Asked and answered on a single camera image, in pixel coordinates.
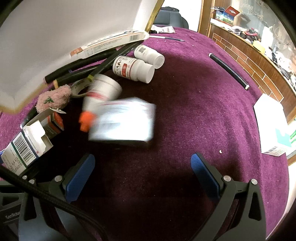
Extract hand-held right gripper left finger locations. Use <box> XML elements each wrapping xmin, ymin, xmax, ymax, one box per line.
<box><xmin>18</xmin><ymin>153</ymin><xmax>102</xmax><ymax>241</ymax></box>

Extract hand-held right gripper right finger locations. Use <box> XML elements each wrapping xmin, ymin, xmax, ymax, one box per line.
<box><xmin>191</xmin><ymin>153</ymin><xmax>266</xmax><ymax>241</ymax></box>

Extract white medicine box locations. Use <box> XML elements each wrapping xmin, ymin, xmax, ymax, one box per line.
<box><xmin>88</xmin><ymin>97</ymin><xmax>156</xmax><ymax>147</ymax></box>

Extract pink fuzzy cloth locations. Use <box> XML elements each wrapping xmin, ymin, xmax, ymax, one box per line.
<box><xmin>36</xmin><ymin>85</ymin><xmax>72</xmax><ymax>113</ymax></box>

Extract black marker pen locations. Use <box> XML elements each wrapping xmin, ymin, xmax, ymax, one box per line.
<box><xmin>88</xmin><ymin>42</ymin><xmax>142</xmax><ymax>82</ymax></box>

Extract white pill bottle red label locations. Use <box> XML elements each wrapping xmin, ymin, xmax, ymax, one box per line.
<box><xmin>112</xmin><ymin>56</ymin><xmax>155</xmax><ymax>84</ymax></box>

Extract white tray gold rim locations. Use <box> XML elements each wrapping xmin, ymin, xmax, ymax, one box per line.
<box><xmin>0</xmin><ymin>0</ymin><xmax>166</xmax><ymax>114</ymax></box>

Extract small orange cap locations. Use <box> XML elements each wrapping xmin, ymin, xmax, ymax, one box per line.
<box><xmin>79</xmin><ymin>111</ymin><xmax>96</xmax><ymax>132</ymax></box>

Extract open barcode medicine box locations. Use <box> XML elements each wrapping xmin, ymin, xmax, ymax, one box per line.
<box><xmin>1</xmin><ymin>109</ymin><xmax>55</xmax><ymax>174</ymax></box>

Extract small red white box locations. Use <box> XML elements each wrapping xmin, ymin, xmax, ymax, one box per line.
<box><xmin>46</xmin><ymin>111</ymin><xmax>65</xmax><ymax>139</ymax></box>

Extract white box green print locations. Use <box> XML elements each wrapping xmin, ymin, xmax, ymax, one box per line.
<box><xmin>253</xmin><ymin>93</ymin><xmax>296</xmax><ymax>157</ymax></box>

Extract clear tape roll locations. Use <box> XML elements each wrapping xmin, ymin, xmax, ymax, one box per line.
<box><xmin>69</xmin><ymin>79</ymin><xmax>93</xmax><ymax>99</ymax></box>

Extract white bottle, orange cap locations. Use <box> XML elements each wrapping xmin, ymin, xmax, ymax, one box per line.
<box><xmin>82</xmin><ymin>74</ymin><xmax>123</xmax><ymax>112</ymax></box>

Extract black tube gold ends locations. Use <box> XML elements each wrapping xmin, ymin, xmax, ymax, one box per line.
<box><xmin>208</xmin><ymin>53</ymin><xmax>250</xmax><ymax>91</ymax></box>

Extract wooden brick-pattern cabinet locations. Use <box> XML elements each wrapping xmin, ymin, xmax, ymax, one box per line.
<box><xmin>198</xmin><ymin>0</ymin><xmax>296</xmax><ymax>126</ymax></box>

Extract white pill bottle green label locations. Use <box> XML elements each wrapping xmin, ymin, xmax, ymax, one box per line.
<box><xmin>134</xmin><ymin>45</ymin><xmax>165</xmax><ymax>69</ymax></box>

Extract long white orange box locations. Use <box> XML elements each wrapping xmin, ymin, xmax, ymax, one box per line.
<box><xmin>70</xmin><ymin>30</ymin><xmax>150</xmax><ymax>60</ymax></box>

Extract thin ballpoint pen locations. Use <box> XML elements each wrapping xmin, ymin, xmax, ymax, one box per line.
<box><xmin>149</xmin><ymin>35</ymin><xmax>186</xmax><ymax>42</ymax></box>

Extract red black tool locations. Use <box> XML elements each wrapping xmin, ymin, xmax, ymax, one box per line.
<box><xmin>240</xmin><ymin>28</ymin><xmax>259</xmax><ymax>39</ymax></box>

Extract printed foil packet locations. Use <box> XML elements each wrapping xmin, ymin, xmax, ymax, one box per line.
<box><xmin>150</xmin><ymin>25</ymin><xmax>175</xmax><ymax>34</ymax></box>

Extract white plastic jug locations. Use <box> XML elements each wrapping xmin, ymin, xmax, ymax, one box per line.
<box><xmin>261</xmin><ymin>26</ymin><xmax>277</xmax><ymax>48</ymax></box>

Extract colourful printed box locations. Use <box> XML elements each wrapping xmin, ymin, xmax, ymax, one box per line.
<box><xmin>210</xmin><ymin>5</ymin><xmax>242</xmax><ymax>26</ymax></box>

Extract black braided cable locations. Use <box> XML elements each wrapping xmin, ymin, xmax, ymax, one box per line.
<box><xmin>0</xmin><ymin>163</ymin><xmax>104</xmax><ymax>241</ymax></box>

